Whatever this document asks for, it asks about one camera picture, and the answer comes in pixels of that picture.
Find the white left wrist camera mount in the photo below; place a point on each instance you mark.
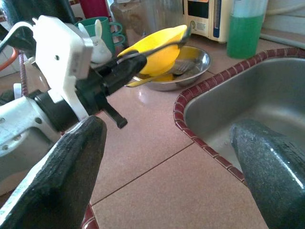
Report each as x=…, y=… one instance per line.
x=59, y=47

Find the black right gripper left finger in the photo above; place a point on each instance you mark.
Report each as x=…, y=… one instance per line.
x=59, y=181

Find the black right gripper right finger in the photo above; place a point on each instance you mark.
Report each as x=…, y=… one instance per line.
x=274, y=181

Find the cream water ionizer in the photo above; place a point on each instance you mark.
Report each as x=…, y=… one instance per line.
x=207, y=21

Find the steel fork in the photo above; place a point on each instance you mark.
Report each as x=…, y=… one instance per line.
x=182, y=68

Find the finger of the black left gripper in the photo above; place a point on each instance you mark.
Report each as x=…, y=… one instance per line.
x=126, y=69
x=186, y=35

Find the black kettle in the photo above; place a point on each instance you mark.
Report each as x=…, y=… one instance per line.
x=35, y=9

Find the clear jar orange lid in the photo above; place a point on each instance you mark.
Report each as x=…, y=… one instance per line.
x=164, y=16

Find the steel bowl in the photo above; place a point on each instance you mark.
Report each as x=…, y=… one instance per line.
x=197, y=64

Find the steel sink basin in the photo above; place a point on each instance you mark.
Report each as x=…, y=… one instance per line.
x=250, y=95

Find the dark red canister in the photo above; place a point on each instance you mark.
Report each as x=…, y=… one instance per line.
x=95, y=8

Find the brown-filled glass jar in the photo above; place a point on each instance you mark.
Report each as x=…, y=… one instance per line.
x=126, y=19

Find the green rabbit mug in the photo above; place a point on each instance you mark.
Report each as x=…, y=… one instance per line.
x=107, y=31

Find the green dish soap bottle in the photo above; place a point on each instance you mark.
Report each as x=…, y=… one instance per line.
x=245, y=31

